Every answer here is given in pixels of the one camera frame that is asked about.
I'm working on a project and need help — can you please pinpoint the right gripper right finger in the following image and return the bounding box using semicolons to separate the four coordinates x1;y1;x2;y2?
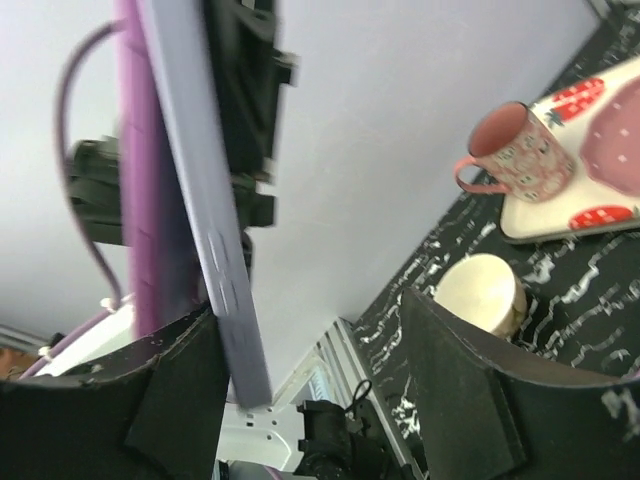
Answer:
400;290;639;480

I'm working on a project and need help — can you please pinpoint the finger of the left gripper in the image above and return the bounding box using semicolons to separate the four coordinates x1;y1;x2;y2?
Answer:
204;1;295;269

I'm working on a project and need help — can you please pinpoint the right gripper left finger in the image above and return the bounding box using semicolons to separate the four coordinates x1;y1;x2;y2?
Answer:
1;305;229;479

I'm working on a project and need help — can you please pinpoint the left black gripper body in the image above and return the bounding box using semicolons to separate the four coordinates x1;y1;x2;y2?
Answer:
68;137;124;245

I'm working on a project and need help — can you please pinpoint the phone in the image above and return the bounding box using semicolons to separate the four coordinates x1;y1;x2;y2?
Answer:
116;1;272;409

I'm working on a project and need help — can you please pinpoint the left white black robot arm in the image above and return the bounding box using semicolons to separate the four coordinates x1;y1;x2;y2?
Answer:
27;1;380;479

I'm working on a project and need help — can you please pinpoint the beige wooden bowl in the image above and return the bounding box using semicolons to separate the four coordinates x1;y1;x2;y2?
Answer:
434;253;527;339

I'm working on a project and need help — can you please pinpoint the cream strawberry tray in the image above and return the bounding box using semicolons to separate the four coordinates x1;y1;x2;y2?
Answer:
500;57;639;244

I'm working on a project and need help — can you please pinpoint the pink mug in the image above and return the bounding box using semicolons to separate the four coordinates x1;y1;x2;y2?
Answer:
454;102;575;203

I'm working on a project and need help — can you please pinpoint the pink dotted plate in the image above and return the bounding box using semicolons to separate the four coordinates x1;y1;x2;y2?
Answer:
579;77;639;197

